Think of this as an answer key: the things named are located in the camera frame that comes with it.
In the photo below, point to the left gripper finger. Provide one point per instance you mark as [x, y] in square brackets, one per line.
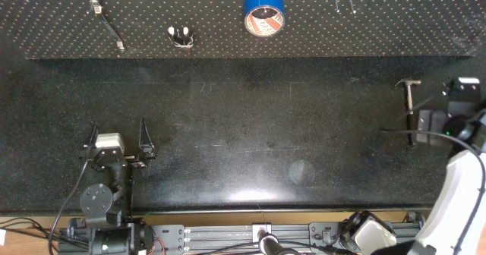
[92, 137]
[146, 141]

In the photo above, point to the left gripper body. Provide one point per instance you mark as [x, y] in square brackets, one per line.
[142, 160]

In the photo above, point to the black and white pliers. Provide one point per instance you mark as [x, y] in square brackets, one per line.
[178, 38]

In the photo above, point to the hammer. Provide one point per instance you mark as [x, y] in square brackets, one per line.
[409, 95]

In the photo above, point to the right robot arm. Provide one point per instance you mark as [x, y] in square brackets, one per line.
[459, 202]

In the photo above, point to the black pegboard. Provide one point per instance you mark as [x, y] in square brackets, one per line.
[341, 31]

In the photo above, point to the wrench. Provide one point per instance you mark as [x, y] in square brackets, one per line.
[109, 25]

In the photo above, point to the white paper tag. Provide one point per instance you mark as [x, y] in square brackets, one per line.
[2, 237]

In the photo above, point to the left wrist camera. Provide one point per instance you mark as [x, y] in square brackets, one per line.
[110, 143]

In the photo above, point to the mounting rail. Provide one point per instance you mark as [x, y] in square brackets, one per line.
[220, 236]

